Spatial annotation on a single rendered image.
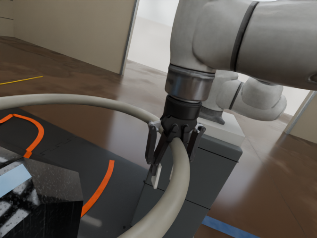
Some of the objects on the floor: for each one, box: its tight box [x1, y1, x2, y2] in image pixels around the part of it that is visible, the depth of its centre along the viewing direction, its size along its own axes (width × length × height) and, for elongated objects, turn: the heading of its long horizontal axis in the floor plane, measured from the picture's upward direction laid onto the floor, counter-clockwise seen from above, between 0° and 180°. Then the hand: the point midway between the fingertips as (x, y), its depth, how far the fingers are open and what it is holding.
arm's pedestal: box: [123, 130, 243, 238], centre depth 118 cm, size 50×50×80 cm
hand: (165, 174), depth 43 cm, fingers closed on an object, 4 cm apart
